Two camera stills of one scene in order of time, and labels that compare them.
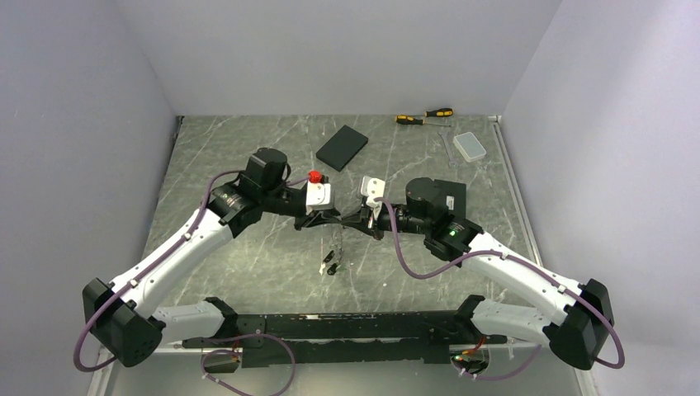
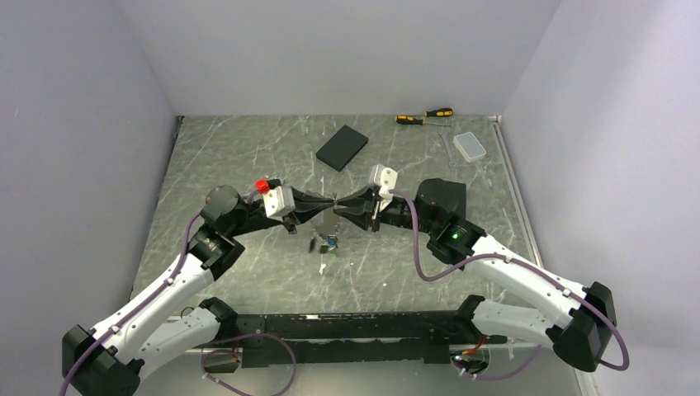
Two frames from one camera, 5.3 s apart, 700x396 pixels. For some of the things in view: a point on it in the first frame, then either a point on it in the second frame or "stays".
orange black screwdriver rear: [440, 112] stays
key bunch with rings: [336, 255] -> [329, 247]
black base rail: [379, 337] stays
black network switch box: [451, 196] stays
